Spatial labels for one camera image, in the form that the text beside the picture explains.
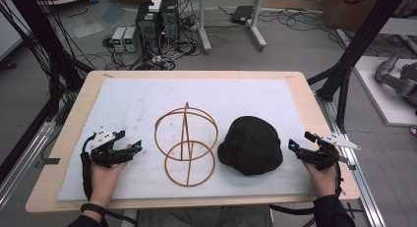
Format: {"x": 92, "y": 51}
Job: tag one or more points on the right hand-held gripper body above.
{"x": 323, "y": 156}

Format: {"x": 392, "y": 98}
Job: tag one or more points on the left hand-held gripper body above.
{"x": 105, "y": 155}

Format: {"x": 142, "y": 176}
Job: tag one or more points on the person's right hand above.
{"x": 323, "y": 181}

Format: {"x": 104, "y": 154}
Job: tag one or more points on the person's left hand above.
{"x": 104, "y": 184}

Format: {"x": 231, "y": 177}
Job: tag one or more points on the black hat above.
{"x": 250, "y": 146}

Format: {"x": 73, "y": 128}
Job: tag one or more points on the black tape strip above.
{"x": 51, "y": 160}

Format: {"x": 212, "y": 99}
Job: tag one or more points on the black wristband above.
{"x": 93, "y": 208}

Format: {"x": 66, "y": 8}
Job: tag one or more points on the white floor board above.
{"x": 377, "y": 89}

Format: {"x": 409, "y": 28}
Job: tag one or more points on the white foam sheet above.
{"x": 209, "y": 96}

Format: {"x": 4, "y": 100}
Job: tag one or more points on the grey power supply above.
{"x": 118, "y": 39}
{"x": 131, "y": 39}

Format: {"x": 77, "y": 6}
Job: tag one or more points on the person's legs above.
{"x": 203, "y": 217}

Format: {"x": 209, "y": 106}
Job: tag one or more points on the black computer tower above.
{"x": 169, "y": 19}
{"x": 147, "y": 30}

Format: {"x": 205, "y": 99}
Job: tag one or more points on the white desk leg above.
{"x": 204, "y": 30}
{"x": 257, "y": 27}

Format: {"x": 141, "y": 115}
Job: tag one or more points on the white box on tower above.
{"x": 155, "y": 5}

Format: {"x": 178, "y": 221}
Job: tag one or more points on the cardboard box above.
{"x": 354, "y": 7}

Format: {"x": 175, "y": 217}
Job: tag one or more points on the black flat box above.
{"x": 242, "y": 14}

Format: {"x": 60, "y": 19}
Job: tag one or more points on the aluminium rail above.
{"x": 26, "y": 158}
{"x": 357, "y": 174}

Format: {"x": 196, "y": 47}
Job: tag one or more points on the black metal frame post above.
{"x": 357, "y": 46}
{"x": 46, "y": 40}

